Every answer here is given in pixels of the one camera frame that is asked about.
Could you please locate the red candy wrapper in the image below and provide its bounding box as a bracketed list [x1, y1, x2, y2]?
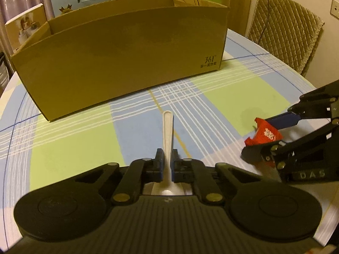
[243, 117, 284, 162]

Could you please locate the brown cardboard box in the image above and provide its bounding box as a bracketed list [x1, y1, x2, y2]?
[11, 0, 229, 121]

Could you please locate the white plastic spoon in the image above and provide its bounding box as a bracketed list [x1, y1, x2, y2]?
[151, 111, 185, 196]

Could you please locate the white product box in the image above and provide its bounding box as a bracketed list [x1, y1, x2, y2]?
[5, 3, 47, 51]

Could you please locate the quilted chair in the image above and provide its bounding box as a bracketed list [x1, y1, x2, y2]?
[248, 0, 325, 76]

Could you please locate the plaid tablecloth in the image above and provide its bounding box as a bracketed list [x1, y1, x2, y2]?
[0, 29, 339, 254]

